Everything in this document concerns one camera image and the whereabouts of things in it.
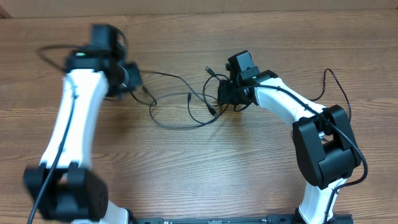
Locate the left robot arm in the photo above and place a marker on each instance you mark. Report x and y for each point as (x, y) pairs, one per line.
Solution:
(63, 186)

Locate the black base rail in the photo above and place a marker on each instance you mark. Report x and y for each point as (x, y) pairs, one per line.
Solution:
(214, 221)

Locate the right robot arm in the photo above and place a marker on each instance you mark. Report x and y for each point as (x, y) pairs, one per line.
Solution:
(326, 151)

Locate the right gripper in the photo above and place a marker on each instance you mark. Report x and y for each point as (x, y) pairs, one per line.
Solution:
(224, 93)

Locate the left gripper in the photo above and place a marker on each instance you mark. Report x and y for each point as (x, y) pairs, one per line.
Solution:
(135, 79)

